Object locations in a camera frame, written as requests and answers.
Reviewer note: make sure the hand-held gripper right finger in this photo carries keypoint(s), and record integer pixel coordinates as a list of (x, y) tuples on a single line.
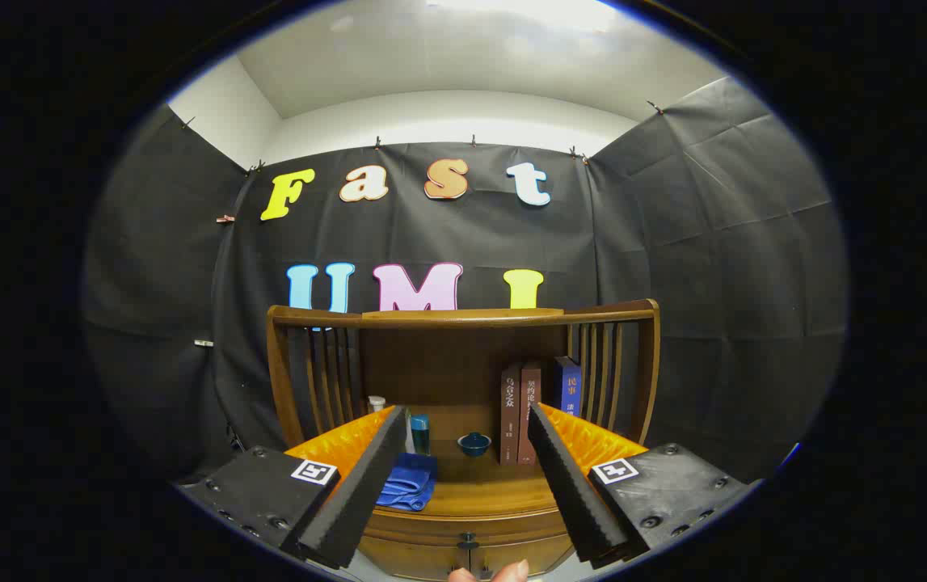
[(572, 485)]

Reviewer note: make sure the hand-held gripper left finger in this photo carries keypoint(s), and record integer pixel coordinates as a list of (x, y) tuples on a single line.
[(366, 485)]

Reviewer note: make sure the wooden drawer with black knob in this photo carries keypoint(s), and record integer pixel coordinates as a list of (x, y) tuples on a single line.
[(431, 551)]

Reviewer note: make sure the wooden cabinet with slatted shelf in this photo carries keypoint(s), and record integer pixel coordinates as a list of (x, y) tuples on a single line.
[(431, 364)]

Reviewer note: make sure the folded blue towel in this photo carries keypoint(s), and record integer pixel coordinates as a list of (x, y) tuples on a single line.
[(408, 483)]

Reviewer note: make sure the teal transparent bottle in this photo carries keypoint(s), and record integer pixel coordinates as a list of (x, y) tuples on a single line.
[(420, 435)]

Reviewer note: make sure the white pump bottle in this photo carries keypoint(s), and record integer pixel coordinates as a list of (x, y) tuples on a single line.
[(376, 404)]

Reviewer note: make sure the brown book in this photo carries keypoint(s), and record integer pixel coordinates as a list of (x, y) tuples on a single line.
[(510, 420), (529, 388)]

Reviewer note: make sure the blue book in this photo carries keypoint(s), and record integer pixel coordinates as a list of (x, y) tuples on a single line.
[(568, 388)]

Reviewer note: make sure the blue lidded teacup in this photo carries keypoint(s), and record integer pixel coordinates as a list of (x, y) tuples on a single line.
[(474, 444)]

